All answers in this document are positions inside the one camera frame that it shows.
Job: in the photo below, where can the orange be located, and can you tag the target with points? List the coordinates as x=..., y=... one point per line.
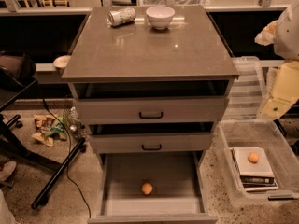
x=147, y=188
x=253, y=157

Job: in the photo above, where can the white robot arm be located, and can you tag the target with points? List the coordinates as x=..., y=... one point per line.
x=282, y=83

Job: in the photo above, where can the grey drawer cabinet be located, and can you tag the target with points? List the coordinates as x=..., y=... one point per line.
x=189, y=49

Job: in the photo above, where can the middle grey drawer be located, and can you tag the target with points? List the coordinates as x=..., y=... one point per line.
x=147, y=137

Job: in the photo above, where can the grey drawer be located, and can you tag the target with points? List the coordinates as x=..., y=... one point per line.
x=177, y=196
x=147, y=137
x=155, y=102

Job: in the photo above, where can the top grey drawer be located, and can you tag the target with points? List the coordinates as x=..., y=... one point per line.
x=155, y=102

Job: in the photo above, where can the bottom grey drawer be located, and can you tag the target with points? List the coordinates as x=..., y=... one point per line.
x=177, y=196

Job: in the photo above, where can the white bowl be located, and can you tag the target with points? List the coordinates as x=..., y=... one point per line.
x=160, y=17

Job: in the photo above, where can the tipped soda can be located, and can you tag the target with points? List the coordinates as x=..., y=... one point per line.
x=121, y=16

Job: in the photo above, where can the clear plastic bin lid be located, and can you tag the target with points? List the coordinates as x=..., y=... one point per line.
x=247, y=91

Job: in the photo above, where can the small round dish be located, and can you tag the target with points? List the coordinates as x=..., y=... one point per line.
x=61, y=62

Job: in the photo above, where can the snack bags on floor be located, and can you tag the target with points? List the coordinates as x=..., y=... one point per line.
x=47, y=128

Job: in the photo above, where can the orange in plastic bin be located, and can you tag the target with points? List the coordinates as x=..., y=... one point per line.
x=253, y=157

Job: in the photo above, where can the clear plastic storage bin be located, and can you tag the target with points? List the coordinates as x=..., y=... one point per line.
x=284, y=164

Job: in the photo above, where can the stack of books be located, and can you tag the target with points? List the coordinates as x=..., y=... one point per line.
x=256, y=183

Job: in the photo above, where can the black chair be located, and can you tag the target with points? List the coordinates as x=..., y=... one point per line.
x=16, y=76

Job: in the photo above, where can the black stand leg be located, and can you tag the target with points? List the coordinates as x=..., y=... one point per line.
x=42, y=197

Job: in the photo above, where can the white shoe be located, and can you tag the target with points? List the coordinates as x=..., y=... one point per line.
x=7, y=169

